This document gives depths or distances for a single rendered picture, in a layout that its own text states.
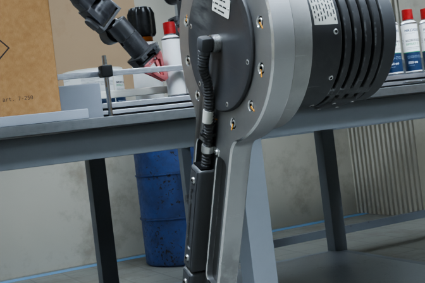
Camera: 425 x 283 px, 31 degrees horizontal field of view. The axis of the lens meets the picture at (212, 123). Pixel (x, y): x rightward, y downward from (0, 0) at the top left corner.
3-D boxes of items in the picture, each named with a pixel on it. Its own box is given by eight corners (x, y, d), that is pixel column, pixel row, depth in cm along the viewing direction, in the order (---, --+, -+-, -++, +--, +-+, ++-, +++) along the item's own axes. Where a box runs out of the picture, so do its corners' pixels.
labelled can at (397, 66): (396, 76, 244) (389, 11, 244) (407, 74, 240) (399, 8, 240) (383, 77, 242) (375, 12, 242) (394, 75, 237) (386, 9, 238)
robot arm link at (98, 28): (86, 19, 198) (105, -6, 200) (73, 26, 208) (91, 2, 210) (122, 48, 202) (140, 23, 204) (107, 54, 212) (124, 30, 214)
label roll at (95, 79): (116, 109, 248) (110, 65, 249) (57, 117, 253) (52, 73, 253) (135, 109, 268) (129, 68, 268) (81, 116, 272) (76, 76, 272)
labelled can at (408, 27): (415, 74, 247) (407, 11, 248) (426, 72, 243) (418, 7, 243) (402, 75, 245) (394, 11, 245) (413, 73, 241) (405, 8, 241)
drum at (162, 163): (217, 246, 515) (202, 120, 516) (249, 256, 462) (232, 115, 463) (136, 260, 496) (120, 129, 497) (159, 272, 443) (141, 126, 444)
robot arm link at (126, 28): (109, 24, 199) (124, 11, 201) (100, 29, 205) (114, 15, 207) (126, 45, 201) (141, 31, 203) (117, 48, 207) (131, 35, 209)
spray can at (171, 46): (183, 96, 213) (174, 23, 214) (189, 95, 209) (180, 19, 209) (166, 98, 212) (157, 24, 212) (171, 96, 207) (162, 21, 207)
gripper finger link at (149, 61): (167, 72, 214) (145, 47, 211) (178, 70, 207) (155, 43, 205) (151, 89, 211) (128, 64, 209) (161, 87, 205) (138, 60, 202)
